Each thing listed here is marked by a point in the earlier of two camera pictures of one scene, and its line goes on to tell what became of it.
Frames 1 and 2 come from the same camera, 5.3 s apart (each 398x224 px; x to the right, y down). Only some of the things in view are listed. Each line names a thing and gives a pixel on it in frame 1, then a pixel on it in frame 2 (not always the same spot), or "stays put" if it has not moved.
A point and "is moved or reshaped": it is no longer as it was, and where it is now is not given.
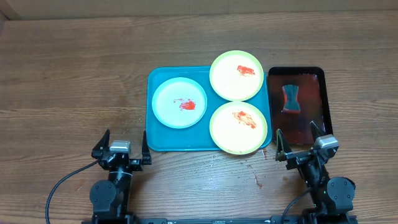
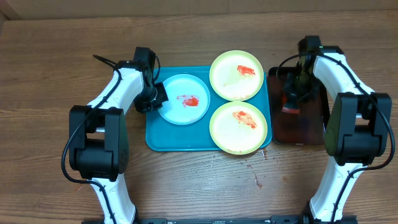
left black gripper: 137,165 to 143,107
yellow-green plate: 238,127 stays put
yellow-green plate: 236,75 stays put
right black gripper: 283,150 to 290,89
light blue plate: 178,102 is moved or reshaped
